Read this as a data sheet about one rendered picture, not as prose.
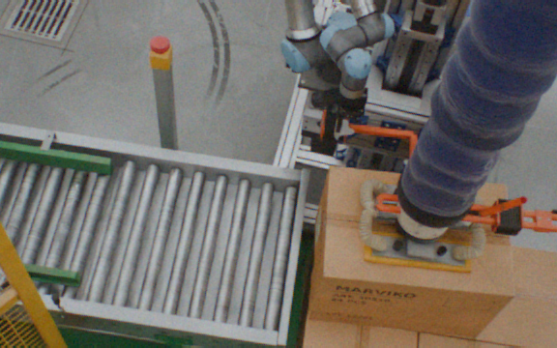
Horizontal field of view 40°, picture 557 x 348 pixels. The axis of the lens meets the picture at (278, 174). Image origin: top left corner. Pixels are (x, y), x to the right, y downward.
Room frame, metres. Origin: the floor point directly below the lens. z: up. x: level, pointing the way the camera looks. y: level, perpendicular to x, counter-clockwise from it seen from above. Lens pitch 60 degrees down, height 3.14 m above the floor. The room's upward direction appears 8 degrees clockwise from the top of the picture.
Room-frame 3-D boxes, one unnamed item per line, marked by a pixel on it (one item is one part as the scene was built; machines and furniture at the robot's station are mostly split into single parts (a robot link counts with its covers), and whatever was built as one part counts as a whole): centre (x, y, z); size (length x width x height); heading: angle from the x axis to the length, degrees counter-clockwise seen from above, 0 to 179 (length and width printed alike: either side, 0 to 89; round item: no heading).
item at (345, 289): (1.15, -0.47, 0.74); 0.60 x 0.40 x 0.40; 93
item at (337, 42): (1.50, -0.13, 1.37); 0.11 x 0.11 x 0.08; 37
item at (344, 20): (1.68, -0.14, 1.20); 0.13 x 0.12 x 0.14; 127
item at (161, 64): (1.67, 0.47, 0.50); 0.07 x 0.07 x 1.00; 89
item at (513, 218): (1.17, -0.71, 1.07); 0.10 x 0.08 x 0.06; 2
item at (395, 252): (1.06, -0.47, 0.97); 0.34 x 0.10 x 0.05; 92
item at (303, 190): (1.17, -0.10, 0.58); 0.70 x 0.03 x 0.06; 179
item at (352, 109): (1.41, -0.19, 1.22); 0.09 x 0.08 x 0.12; 92
